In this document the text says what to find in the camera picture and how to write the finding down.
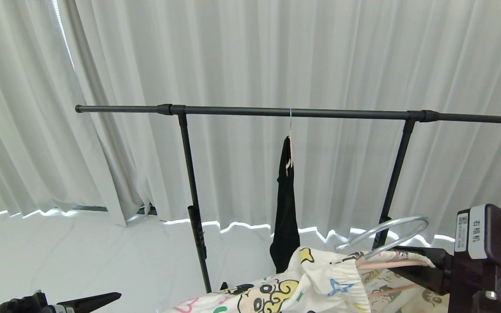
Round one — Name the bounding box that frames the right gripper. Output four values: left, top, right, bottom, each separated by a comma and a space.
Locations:
446, 210, 473, 313

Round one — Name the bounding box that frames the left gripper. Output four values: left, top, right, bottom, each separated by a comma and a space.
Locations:
0, 290, 122, 313

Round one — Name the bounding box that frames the pink clothes hanger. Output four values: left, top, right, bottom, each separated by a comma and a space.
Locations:
334, 215, 436, 300
285, 109, 294, 176

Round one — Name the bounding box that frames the cream printed garment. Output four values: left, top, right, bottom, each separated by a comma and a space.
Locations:
164, 246, 451, 313

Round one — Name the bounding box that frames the black garment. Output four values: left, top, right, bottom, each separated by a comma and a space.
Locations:
269, 136, 301, 274

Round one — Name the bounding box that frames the black clothes rack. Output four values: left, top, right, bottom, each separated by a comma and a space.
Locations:
75, 103, 501, 294

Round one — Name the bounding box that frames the white curtain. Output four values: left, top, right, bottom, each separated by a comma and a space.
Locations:
55, 0, 501, 248
0, 0, 147, 227

